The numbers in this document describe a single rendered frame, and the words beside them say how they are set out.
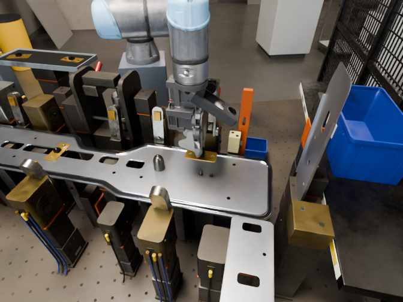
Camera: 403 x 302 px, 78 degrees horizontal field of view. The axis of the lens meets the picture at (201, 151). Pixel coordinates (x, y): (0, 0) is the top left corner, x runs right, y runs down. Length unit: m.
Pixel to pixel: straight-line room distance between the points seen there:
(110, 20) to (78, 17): 6.00
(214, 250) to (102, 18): 0.54
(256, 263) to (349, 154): 0.35
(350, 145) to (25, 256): 1.05
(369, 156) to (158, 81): 0.85
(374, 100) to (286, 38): 3.57
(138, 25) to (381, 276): 0.68
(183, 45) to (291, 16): 3.96
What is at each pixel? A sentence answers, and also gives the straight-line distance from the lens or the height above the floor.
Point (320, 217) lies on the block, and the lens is 0.61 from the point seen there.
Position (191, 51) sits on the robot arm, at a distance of 0.49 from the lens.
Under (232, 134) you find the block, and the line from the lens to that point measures 0.76.
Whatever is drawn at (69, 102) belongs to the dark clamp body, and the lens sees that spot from 1.00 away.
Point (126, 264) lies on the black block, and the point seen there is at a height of 0.77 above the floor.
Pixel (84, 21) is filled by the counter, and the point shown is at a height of 0.15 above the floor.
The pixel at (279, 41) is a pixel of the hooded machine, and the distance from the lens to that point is 4.45.
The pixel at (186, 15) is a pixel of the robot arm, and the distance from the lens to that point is 0.47.
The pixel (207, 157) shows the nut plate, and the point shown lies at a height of 1.08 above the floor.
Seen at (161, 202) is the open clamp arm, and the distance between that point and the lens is 0.55.
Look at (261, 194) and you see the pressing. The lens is 0.68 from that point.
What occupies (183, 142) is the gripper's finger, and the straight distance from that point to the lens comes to 0.61.
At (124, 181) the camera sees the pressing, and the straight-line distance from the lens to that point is 0.73.
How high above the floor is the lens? 1.51
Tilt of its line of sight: 41 degrees down
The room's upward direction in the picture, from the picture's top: straight up
